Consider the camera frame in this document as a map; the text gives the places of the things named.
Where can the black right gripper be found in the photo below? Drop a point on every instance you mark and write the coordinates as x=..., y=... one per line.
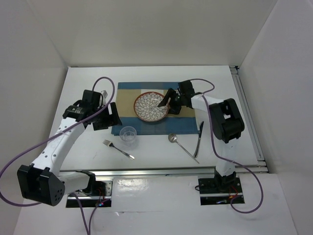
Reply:
x=169, y=93

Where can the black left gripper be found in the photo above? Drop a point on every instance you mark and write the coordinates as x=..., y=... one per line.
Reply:
x=113, y=118

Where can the silver fork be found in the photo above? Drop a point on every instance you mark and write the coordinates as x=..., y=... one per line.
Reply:
x=110, y=144

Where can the clear drinking glass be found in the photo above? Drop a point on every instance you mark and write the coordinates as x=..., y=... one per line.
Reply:
x=128, y=137

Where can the blue beige checked placemat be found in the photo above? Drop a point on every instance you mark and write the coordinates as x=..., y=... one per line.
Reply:
x=127, y=92

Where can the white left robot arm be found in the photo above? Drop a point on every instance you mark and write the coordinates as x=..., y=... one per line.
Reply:
x=40, y=181

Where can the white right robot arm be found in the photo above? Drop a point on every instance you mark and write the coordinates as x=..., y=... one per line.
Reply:
x=225, y=122

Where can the silver spoon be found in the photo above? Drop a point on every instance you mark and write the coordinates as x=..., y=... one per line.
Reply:
x=173, y=139

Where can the silver table knife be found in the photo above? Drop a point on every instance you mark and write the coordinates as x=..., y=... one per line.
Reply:
x=199, y=140

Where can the right side aluminium rail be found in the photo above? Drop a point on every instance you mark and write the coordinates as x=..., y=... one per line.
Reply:
x=234, y=70

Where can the aluminium rail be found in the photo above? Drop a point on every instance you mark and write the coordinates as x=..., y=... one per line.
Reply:
x=166, y=171
x=234, y=70

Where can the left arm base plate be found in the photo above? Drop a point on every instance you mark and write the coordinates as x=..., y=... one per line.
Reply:
x=101, y=195

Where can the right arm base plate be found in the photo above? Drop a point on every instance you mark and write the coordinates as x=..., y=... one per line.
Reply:
x=211, y=195

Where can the front aluminium rail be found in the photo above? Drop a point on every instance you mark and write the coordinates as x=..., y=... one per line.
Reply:
x=166, y=171

